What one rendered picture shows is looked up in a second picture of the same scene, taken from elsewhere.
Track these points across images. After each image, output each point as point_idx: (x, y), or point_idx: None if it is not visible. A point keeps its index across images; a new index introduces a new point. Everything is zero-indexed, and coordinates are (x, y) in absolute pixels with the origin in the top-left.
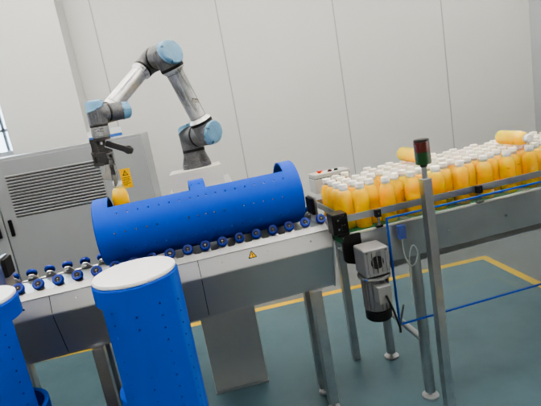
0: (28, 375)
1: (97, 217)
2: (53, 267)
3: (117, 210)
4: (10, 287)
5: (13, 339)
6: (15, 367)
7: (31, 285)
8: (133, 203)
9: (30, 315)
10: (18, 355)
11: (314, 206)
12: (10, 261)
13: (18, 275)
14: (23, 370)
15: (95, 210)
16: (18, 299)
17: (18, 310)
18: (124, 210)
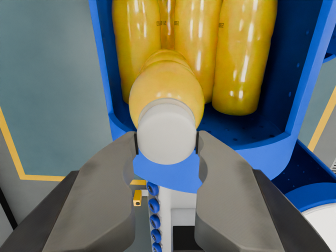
0: (304, 146)
1: (292, 152)
2: (155, 184)
3: (311, 93)
4: (314, 213)
5: (334, 173)
6: (319, 159)
7: (177, 194)
8: (327, 30)
9: None
10: (321, 161)
11: None
12: (184, 242)
13: (156, 218)
14: (311, 152)
15: (282, 166)
16: (334, 194)
17: (333, 186)
18: (319, 69)
